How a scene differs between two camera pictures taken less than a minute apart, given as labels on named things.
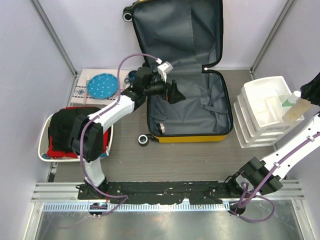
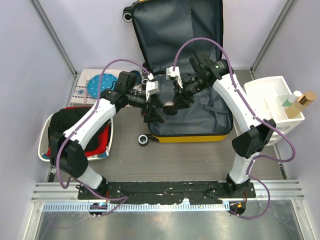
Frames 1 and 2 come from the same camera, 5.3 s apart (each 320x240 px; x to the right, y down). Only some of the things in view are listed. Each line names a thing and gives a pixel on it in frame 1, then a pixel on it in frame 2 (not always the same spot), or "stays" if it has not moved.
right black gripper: (311, 91) -> (182, 102)
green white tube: (292, 99) stays
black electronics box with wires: (157, 192) stays
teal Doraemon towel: (45, 156) stays
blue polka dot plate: (102, 86) stays
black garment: (60, 126) stays
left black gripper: (171, 92) -> (153, 116)
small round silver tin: (161, 128) -> (169, 108)
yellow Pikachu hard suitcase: (188, 35) stays
